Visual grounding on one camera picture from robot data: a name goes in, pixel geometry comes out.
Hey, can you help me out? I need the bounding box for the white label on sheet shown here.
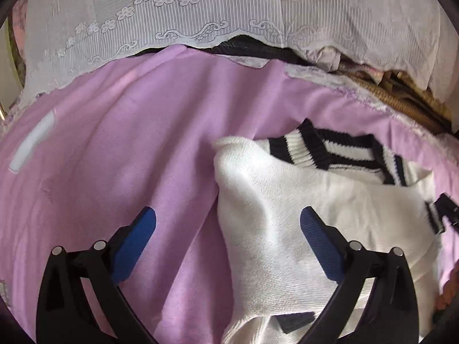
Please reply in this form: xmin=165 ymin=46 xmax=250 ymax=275
xmin=9 ymin=110 xmax=56 ymax=173

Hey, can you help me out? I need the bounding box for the black mesh fabric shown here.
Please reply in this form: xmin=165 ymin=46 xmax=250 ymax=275
xmin=135 ymin=34 xmax=310 ymax=67

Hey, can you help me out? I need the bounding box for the woven bamboo mat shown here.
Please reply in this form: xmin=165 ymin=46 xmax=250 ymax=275
xmin=337 ymin=71 xmax=453 ymax=134

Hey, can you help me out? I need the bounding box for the white black-striped knit sweater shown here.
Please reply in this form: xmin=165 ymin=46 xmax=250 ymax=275
xmin=214 ymin=120 xmax=444 ymax=343

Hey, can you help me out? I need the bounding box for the purple bed sheet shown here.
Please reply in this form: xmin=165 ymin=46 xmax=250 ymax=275
xmin=1 ymin=45 xmax=458 ymax=343

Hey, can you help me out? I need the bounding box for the white lace cover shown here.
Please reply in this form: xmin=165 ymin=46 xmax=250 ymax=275
xmin=22 ymin=0 xmax=458 ymax=103

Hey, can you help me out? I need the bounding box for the person's right hand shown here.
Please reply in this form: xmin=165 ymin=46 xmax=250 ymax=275
xmin=436 ymin=263 xmax=459 ymax=311

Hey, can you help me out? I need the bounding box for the pink floral pillow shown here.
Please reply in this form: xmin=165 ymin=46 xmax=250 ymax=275
xmin=305 ymin=47 xmax=384 ymax=85

